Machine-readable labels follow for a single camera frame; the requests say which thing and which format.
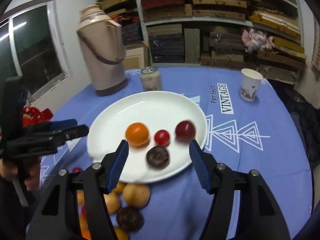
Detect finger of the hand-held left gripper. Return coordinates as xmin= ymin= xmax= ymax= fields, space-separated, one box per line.
xmin=47 ymin=119 xmax=78 ymax=132
xmin=51 ymin=124 xmax=90 ymax=145

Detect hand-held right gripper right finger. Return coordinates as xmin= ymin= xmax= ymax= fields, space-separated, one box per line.
xmin=189 ymin=140 xmax=292 ymax=240

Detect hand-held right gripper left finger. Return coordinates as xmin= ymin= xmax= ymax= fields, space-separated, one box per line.
xmin=25 ymin=139 xmax=129 ymax=240

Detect large tan round fruit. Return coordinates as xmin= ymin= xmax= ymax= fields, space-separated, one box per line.
xmin=122 ymin=183 xmax=151 ymax=208

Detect dark brown round fruit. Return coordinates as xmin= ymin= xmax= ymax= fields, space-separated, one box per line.
xmin=146 ymin=146 xmax=171 ymax=168
xmin=116 ymin=206 xmax=145 ymax=232

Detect dark red plum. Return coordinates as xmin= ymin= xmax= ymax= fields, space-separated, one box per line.
xmin=175 ymin=120 xmax=196 ymax=140

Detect white plate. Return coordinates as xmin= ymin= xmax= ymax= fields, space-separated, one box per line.
xmin=87 ymin=91 xmax=209 ymax=184

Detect person's left hand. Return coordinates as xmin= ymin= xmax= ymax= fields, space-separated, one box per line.
xmin=0 ymin=156 xmax=42 ymax=192

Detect red patterned packet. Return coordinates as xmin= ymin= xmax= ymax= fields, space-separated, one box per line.
xmin=22 ymin=106 xmax=53 ymax=128

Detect blue printed tablecloth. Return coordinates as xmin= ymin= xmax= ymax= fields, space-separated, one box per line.
xmin=26 ymin=67 xmax=314 ymax=240

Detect sliding glass window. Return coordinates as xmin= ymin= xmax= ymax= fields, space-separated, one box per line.
xmin=0 ymin=0 xmax=70 ymax=100

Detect beige thermos flask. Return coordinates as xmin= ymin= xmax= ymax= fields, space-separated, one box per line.
xmin=76 ymin=5 xmax=128 ymax=97

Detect beige drink can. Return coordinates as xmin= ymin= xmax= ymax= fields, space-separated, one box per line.
xmin=140 ymin=67 xmax=163 ymax=92

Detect cardboard box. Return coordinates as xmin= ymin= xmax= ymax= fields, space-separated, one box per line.
xmin=124 ymin=41 xmax=150 ymax=69

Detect printed paper cup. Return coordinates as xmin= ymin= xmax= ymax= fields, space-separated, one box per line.
xmin=240 ymin=68 xmax=263 ymax=102

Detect dark cloth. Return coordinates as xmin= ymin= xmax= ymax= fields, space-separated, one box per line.
xmin=269 ymin=80 xmax=320 ymax=170

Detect pink crumpled cloth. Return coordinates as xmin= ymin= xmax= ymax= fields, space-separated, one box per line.
xmin=241 ymin=28 xmax=275 ymax=53

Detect stacks of flat boxes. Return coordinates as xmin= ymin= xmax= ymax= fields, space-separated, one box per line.
xmin=96 ymin=0 xmax=308 ymax=84

